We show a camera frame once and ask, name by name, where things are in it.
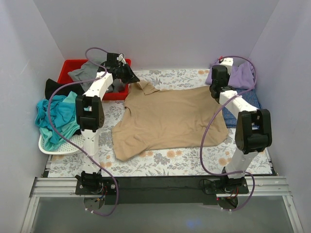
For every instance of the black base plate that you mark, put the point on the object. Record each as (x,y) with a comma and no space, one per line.
(164,197)

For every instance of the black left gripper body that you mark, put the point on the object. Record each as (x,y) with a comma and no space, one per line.
(127,73)

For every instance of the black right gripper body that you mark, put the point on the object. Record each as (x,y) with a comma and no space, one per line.
(216,90)

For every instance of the white laundry basket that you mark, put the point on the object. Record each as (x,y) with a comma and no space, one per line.
(61,116)

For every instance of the blue checked shirt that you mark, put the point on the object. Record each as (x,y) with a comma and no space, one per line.
(235,101)

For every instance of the red plastic bin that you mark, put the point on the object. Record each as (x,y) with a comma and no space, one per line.
(73,64)

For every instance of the mint green t shirt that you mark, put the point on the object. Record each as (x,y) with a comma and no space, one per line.
(70,126)

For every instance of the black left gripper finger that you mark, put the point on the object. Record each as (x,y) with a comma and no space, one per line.
(129,70)
(126,78)

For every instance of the blue t shirt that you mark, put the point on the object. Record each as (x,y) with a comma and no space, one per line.
(52,114)

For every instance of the beige polo shirt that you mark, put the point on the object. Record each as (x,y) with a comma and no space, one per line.
(166,119)

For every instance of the lavender t shirt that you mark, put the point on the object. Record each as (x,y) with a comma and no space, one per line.
(241,77)

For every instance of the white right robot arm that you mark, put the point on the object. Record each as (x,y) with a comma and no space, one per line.
(253,135)

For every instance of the aluminium mounting rail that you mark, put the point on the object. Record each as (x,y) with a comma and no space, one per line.
(62,187)

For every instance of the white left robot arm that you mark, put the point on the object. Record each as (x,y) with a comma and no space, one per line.
(90,117)

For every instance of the grey button shirt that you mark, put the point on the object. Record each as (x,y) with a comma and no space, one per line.
(88,71)

